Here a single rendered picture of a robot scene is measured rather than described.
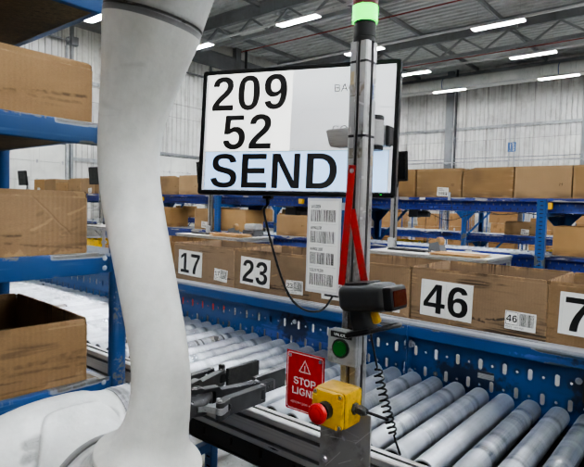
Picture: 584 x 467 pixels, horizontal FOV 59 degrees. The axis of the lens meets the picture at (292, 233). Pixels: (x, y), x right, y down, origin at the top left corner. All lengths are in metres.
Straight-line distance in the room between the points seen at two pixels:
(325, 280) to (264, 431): 0.40
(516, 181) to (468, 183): 0.54
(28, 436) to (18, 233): 0.33
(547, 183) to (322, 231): 5.20
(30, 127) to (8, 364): 0.34
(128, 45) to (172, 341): 0.28
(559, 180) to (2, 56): 5.72
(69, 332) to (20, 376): 0.09
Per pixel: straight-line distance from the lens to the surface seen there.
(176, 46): 0.55
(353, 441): 1.12
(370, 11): 1.10
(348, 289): 0.98
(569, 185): 6.13
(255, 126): 1.26
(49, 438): 0.62
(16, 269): 0.81
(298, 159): 1.20
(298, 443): 1.22
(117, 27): 0.55
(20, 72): 0.86
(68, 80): 0.89
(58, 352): 0.89
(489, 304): 1.57
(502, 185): 6.30
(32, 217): 0.86
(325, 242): 1.07
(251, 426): 1.31
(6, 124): 0.81
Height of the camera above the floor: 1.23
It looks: 3 degrees down
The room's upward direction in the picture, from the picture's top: 2 degrees clockwise
